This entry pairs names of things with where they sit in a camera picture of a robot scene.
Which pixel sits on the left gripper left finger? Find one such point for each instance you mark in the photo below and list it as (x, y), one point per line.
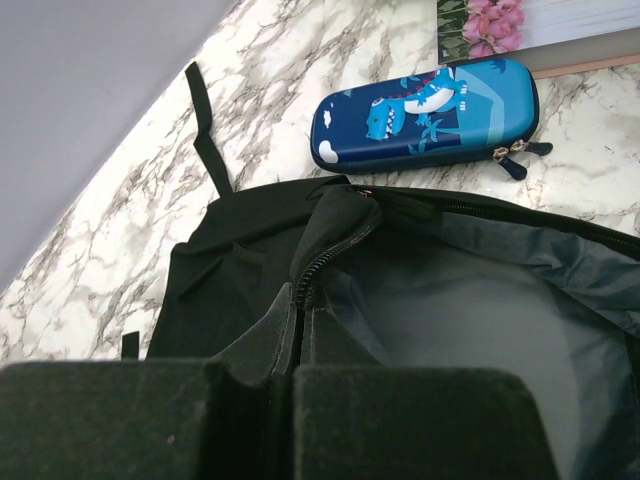
(220, 418)

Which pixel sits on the black backpack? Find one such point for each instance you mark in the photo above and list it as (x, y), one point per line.
(424, 279)

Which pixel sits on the white book pink flowers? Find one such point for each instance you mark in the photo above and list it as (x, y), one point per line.
(540, 34)

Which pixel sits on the blue dinosaur pencil case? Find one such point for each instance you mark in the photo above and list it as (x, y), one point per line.
(473, 112)

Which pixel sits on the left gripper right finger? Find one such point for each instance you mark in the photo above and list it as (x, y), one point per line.
(356, 419)

